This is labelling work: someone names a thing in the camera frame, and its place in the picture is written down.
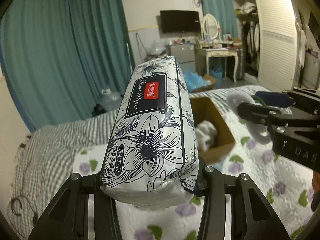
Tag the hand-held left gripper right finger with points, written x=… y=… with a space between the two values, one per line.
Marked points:
x=198 y=188

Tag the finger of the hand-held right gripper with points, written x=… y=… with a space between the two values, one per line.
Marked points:
x=255 y=113
x=273 y=98

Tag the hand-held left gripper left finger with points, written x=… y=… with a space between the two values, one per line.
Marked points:
x=98 y=183

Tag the white tape roll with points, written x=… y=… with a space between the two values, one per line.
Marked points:
x=260 y=135

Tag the cardboard box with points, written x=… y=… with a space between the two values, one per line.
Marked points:
x=209 y=78
x=222 y=130

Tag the white plush item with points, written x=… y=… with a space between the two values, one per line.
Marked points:
x=206 y=132

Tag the floral tissue paper pack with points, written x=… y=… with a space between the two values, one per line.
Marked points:
x=150 y=130

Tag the grey striped blanket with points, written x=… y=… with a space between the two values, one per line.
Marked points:
x=57 y=150

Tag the blue basket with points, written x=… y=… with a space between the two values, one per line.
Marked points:
x=216 y=73

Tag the floral quilted bedspread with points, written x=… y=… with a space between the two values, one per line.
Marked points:
x=262 y=180

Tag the flat cardboard box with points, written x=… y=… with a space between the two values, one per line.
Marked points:
x=209 y=78

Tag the hanging dark clothes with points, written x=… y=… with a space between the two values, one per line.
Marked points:
x=250 y=42

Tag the white louvered wardrobe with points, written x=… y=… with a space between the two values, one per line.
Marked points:
x=275 y=37

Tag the blue plastic bags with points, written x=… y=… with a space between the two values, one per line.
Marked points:
x=193 y=80

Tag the white dressing table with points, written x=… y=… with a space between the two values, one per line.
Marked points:
x=217 y=52

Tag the dark bag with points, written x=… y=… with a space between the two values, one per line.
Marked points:
x=100 y=110

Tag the clear water jug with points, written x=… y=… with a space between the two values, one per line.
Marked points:
x=111 y=98

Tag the small grey fridge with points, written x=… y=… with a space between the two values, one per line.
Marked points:
x=180 y=53

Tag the white oval vanity mirror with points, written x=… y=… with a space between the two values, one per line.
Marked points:
x=210 y=26

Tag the teal curtain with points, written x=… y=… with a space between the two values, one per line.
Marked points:
x=32 y=62
x=100 y=50
x=217 y=2

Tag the clear plastic bag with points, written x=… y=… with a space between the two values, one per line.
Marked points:
x=156 y=50

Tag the black wall television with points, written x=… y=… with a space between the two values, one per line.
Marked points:
x=180 y=21

